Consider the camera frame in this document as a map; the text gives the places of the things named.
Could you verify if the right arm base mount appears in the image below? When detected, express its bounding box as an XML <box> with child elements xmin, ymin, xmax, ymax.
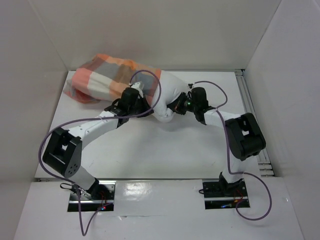
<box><xmin>198</xmin><ymin>179</ymin><xmax>250</xmax><ymax>210</ymax></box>

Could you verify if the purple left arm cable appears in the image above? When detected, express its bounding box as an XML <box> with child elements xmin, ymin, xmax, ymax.
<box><xmin>37</xmin><ymin>69</ymin><xmax>163</xmax><ymax>237</ymax></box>

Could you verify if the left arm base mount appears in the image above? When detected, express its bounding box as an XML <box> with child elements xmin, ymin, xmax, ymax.
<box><xmin>60</xmin><ymin>180</ymin><xmax>116</xmax><ymax>213</ymax></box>

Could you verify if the white pillow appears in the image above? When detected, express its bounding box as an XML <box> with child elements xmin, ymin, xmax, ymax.
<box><xmin>152</xmin><ymin>70</ymin><xmax>189</xmax><ymax>123</ymax></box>

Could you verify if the orange grey checked pillowcase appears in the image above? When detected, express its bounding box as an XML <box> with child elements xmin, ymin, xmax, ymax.
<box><xmin>63</xmin><ymin>53</ymin><xmax>161</xmax><ymax>104</ymax></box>

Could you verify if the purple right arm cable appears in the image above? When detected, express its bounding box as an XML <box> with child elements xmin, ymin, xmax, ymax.
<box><xmin>188</xmin><ymin>80</ymin><xmax>273</xmax><ymax>221</ymax></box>

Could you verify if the aluminium rail frame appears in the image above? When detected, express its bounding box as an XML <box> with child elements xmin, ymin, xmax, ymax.
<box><xmin>235</xmin><ymin>69</ymin><xmax>276</xmax><ymax>177</ymax></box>

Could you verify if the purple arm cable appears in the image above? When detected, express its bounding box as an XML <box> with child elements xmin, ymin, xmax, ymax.
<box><xmin>37</xmin><ymin>69</ymin><xmax>163</xmax><ymax>237</ymax></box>
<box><xmin>188</xmin><ymin>80</ymin><xmax>273</xmax><ymax>221</ymax></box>

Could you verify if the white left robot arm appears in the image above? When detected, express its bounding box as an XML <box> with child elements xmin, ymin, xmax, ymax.
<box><xmin>42</xmin><ymin>83</ymin><xmax>152</xmax><ymax>200</ymax></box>

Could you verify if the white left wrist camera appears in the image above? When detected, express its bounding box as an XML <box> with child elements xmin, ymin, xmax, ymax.
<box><xmin>130</xmin><ymin>81</ymin><xmax>144</xmax><ymax>91</ymax></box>

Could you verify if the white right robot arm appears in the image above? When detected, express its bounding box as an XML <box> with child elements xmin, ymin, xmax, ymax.
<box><xmin>167</xmin><ymin>84</ymin><xmax>266</xmax><ymax>196</ymax></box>

